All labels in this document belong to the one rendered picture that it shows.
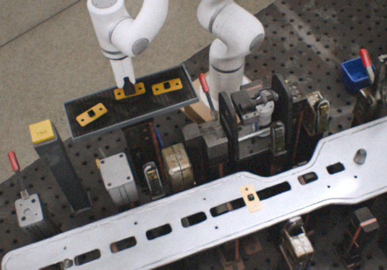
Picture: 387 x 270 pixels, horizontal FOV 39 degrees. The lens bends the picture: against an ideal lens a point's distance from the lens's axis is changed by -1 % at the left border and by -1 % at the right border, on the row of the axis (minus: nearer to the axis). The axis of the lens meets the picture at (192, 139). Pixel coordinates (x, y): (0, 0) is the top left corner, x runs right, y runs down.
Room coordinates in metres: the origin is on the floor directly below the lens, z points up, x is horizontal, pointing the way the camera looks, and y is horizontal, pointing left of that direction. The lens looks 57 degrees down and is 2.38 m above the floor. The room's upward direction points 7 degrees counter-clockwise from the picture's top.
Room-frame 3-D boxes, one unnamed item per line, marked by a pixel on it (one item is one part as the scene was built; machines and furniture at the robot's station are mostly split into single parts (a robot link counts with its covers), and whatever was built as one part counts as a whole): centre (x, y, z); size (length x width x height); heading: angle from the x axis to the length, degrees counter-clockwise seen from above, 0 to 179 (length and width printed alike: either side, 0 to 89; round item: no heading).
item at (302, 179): (0.71, -0.32, 0.84); 0.12 x 0.05 x 0.29; 13
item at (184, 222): (0.62, 0.06, 0.84); 0.13 x 0.11 x 0.29; 13
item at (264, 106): (0.89, -0.19, 0.94); 0.18 x 0.13 x 0.49; 103
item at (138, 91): (0.95, 0.16, 1.20); 0.08 x 0.04 x 0.01; 99
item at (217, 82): (1.21, -0.15, 0.88); 0.19 x 0.19 x 0.18
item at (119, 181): (0.75, 0.22, 0.90); 0.13 x 0.10 x 0.41; 13
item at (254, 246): (0.68, -0.14, 0.84); 0.13 x 0.05 x 0.29; 13
